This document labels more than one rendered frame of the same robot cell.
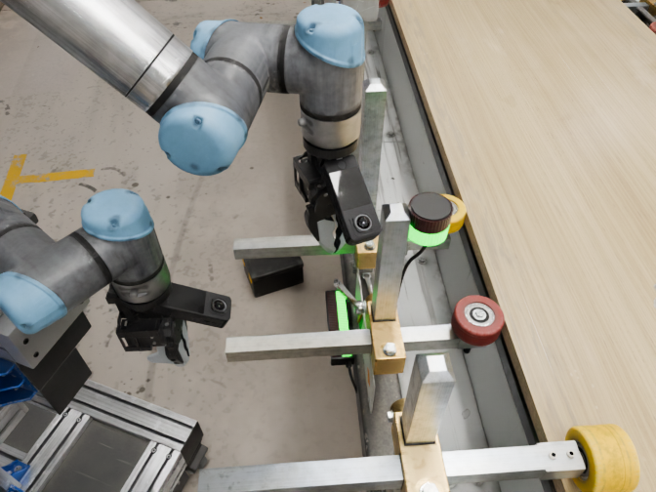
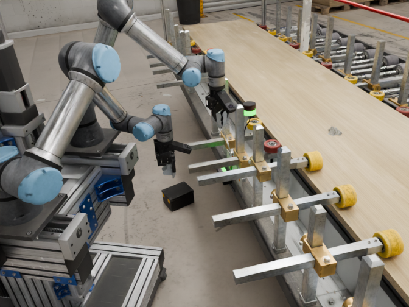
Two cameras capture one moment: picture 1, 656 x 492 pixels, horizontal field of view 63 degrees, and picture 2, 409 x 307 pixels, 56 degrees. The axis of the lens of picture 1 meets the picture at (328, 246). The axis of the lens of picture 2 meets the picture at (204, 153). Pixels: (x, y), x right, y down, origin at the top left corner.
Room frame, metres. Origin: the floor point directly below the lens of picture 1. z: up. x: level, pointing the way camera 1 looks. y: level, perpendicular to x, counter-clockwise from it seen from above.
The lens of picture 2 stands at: (-1.02, 0.27, 1.82)
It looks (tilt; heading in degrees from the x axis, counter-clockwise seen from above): 31 degrees down; 353
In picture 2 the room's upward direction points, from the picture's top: 4 degrees counter-clockwise
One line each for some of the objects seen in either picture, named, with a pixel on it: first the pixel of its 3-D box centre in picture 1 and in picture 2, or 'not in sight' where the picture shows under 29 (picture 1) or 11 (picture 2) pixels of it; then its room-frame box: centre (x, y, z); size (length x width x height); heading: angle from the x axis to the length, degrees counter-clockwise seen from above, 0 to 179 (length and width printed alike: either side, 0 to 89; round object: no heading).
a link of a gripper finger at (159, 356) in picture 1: (166, 356); (168, 172); (0.45, 0.26, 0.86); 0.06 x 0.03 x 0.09; 94
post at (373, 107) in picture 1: (367, 192); (225, 120); (0.78, -0.08, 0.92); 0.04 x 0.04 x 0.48; 4
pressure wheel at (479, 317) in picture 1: (472, 332); (271, 152); (0.50, -0.24, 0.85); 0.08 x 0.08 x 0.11
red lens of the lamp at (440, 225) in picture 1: (430, 212); (249, 105); (0.53, -0.14, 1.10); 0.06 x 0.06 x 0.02
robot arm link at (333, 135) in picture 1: (328, 121); (216, 80); (0.57, 0.00, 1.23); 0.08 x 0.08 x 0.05
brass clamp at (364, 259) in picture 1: (365, 235); (227, 138); (0.76, -0.08, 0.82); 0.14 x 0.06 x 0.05; 4
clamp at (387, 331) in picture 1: (385, 331); (241, 157); (0.51, -0.10, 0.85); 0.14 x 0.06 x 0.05; 4
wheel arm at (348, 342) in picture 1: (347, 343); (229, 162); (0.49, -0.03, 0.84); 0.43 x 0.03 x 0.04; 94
